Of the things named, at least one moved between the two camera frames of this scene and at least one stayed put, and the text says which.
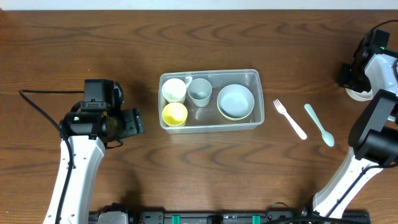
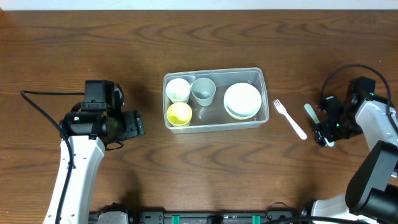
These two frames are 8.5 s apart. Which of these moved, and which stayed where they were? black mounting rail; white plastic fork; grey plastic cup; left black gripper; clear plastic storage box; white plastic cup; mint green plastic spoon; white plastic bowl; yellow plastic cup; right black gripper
Moved: white plastic cup; white plastic bowl; yellow plastic cup; right black gripper; grey plastic cup
Stayed: black mounting rail; clear plastic storage box; white plastic fork; mint green plastic spoon; left black gripper
